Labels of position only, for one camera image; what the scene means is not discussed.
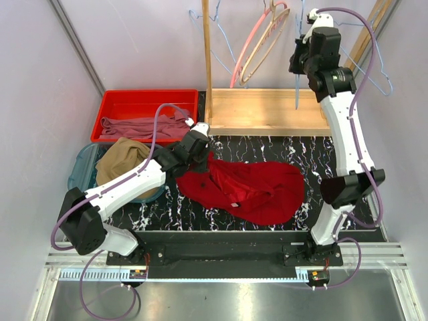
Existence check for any red pleated skirt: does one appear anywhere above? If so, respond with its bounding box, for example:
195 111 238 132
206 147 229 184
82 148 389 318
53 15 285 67
177 153 304 225

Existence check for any light blue wire hanger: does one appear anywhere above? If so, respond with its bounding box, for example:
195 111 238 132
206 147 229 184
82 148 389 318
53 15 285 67
295 0 306 110

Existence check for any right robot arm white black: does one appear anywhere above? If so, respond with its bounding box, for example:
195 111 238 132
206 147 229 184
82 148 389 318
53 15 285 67
289 27 385 265

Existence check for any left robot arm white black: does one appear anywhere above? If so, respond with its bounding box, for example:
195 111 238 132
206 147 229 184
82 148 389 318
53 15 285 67
56 122 209 265

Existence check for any beige wooden hanger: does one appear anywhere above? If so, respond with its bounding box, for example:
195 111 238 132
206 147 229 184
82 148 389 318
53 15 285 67
239 0 291 85

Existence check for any pink plastic hanger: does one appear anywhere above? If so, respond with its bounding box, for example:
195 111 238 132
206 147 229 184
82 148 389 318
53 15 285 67
229 0 288 88

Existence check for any mauve pink garment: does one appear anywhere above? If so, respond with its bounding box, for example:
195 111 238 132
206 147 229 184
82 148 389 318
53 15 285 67
100 112 189 140

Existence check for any wooden rack base tray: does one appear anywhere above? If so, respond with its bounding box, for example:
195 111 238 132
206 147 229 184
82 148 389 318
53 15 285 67
205 88 331 136

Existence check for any tan brown garment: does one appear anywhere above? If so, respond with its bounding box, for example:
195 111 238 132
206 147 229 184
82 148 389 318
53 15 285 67
96 137 150 186

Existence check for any red plastic bin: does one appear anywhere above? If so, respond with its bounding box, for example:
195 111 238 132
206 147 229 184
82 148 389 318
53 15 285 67
90 89 199 142

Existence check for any black marble pattern mat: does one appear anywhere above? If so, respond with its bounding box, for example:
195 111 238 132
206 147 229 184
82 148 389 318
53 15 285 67
106 90 385 232

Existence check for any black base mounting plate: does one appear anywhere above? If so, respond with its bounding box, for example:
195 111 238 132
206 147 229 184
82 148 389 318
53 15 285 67
106 231 343 282

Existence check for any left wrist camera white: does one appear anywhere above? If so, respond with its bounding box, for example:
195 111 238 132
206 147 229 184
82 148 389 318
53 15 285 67
185 118 210 137

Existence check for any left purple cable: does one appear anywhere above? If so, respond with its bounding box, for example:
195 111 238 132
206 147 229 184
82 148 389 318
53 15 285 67
49 104 195 318

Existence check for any purple cable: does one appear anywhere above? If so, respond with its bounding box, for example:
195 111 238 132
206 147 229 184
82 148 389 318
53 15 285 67
280 7 384 290
49 104 195 318

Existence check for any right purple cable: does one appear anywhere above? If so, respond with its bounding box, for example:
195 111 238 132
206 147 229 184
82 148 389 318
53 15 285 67
280 7 384 290

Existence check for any blue wire hanger far right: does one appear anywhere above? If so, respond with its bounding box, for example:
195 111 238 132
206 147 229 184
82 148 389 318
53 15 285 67
336 19 393 96

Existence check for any blue wire hanger left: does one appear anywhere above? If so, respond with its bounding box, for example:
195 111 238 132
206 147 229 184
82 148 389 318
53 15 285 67
189 0 249 90

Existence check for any left wooden rack post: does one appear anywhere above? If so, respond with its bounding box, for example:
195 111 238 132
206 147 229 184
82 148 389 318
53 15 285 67
201 0 213 120

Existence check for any aluminium rail frame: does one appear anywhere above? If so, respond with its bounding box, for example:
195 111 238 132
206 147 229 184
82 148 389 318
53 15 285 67
32 243 427 320

